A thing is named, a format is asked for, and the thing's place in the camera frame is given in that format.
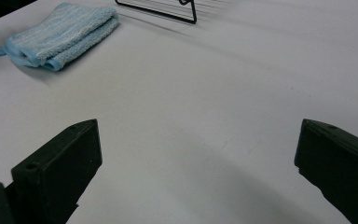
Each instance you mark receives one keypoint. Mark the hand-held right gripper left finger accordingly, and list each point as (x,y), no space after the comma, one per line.
(59,168)

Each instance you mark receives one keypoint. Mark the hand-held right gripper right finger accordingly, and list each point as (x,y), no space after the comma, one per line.
(341,168)

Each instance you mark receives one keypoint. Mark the light blue striped towel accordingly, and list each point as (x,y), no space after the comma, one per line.
(59,34)

